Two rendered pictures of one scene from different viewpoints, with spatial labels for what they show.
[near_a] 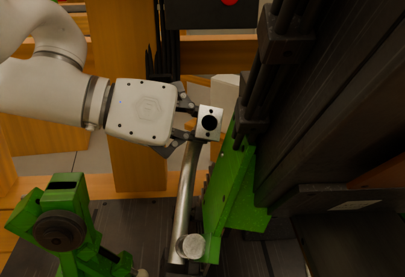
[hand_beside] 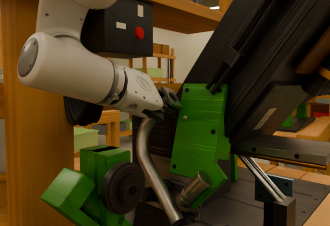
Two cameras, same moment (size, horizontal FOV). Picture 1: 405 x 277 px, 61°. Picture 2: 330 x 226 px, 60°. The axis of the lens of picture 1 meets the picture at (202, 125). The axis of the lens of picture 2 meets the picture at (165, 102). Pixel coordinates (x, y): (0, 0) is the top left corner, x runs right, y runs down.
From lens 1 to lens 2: 0.52 m
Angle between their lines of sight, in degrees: 50
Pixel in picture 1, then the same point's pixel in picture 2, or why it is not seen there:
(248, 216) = (222, 146)
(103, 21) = not seen: hidden behind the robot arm
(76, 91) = (106, 62)
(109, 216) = not seen: outside the picture
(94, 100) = (120, 70)
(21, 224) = (78, 197)
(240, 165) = (223, 98)
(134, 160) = not seen: hidden behind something
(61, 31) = (80, 20)
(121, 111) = (132, 83)
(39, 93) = (84, 59)
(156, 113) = (149, 87)
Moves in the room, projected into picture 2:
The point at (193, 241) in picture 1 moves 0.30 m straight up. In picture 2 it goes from (203, 174) to (204, 21)
